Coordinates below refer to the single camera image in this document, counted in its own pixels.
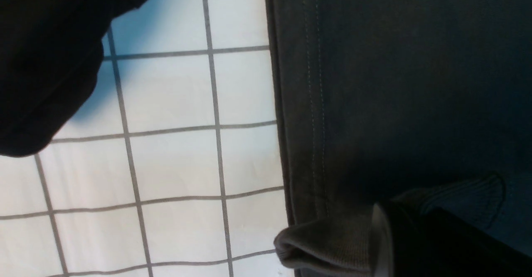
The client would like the black garment pile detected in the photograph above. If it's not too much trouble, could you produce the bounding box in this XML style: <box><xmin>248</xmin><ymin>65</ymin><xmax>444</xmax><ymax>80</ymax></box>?
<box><xmin>0</xmin><ymin>0</ymin><xmax>147</xmax><ymax>157</ymax></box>

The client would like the white grid table cover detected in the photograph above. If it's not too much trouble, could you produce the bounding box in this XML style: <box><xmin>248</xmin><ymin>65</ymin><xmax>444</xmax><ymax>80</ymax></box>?
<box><xmin>1</xmin><ymin>0</ymin><xmax>295</xmax><ymax>277</ymax></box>

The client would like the dark gray long-sleeve top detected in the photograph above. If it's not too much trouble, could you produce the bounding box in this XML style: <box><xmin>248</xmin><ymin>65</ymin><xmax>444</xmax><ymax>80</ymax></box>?
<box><xmin>266</xmin><ymin>0</ymin><xmax>532</xmax><ymax>277</ymax></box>

